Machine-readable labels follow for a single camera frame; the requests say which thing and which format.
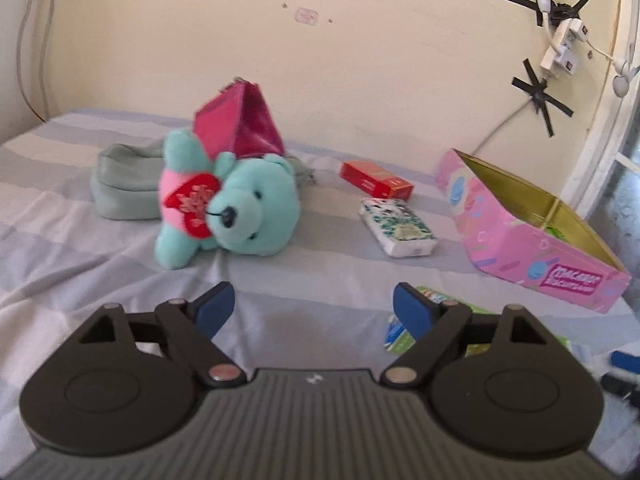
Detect teal teddy bear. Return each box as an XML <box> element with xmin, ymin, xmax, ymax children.
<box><xmin>154</xmin><ymin>127</ymin><xmax>302</xmax><ymax>271</ymax></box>

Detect white window frame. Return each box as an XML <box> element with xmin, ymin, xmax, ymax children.
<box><xmin>560</xmin><ymin>0</ymin><xmax>640</xmax><ymax>311</ymax></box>

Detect pink tin box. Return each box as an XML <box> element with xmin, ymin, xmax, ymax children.
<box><xmin>434</xmin><ymin>148</ymin><xmax>633</xmax><ymax>315</ymax></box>

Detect white power strip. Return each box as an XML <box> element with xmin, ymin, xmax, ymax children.
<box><xmin>540</xmin><ymin>16</ymin><xmax>589</xmax><ymax>79</ymax></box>

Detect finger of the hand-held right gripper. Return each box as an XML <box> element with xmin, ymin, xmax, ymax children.
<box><xmin>610</xmin><ymin>351</ymin><xmax>640</xmax><ymax>376</ymax></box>
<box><xmin>600</xmin><ymin>374</ymin><xmax>640</xmax><ymax>403</ymax></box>

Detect thin wall cables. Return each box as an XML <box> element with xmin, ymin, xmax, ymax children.
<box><xmin>14</xmin><ymin>0</ymin><xmax>57</xmax><ymax>122</ymax></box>

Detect patterned tissue pack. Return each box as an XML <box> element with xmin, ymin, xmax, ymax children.
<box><xmin>358</xmin><ymin>197</ymin><xmax>438</xmax><ymax>259</ymax></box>

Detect grey-green zip pouch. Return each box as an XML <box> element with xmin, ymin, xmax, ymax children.
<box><xmin>90</xmin><ymin>142</ymin><xmax>317</xmax><ymax>221</ymax></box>

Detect pink shiny purse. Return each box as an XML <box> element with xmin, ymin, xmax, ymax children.
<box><xmin>193</xmin><ymin>77</ymin><xmax>287</xmax><ymax>161</ymax></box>

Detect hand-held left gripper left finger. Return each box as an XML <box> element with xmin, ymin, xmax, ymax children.
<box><xmin>75</xmin><ymin>281</ymin><xmax>247</xmax><ymax>387</ymax></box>

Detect small white plug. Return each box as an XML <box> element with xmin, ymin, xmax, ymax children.
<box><xmin>612</xmin><ymin>42</ymin><xmax>640</xmax><ymax>99</ymax></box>

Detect black tape cross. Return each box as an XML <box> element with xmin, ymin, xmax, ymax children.
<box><xmin>495</xmin><ymin>0</ymin><xmax>592</xmax><ymax>29</ymax></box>
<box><xmin>511</xmin><ymin>58</ymin><xmax>575</xmax><ymax>138</ymax></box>

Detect green snack packet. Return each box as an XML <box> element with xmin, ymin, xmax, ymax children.
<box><xmin>384</xmin><ymin>285</ymin><xmax>571</xmax><ymax>358</ymax></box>

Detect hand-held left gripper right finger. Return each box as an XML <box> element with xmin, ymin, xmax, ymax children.
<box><xmin>379</xmin><ymin>282</ymin><xmax>552</xmax><ymax>387</ymax></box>

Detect red cardboard box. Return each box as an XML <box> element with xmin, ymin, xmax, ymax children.
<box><xmin>340</xmin><ymin>160</ymin><xmax>416</xmax><ymax>200</ymax></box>

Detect striped bedsheet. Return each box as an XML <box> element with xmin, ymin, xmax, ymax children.
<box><xmin>0</xmin><ymin>106</ymin><xmax>640</xmax><ymax>480</ymax></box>

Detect grey power cable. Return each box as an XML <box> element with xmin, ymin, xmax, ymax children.
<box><xmin>470</xmin><ymin>99</ymin><xmax>532</xmax><ymax>157</ymax></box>

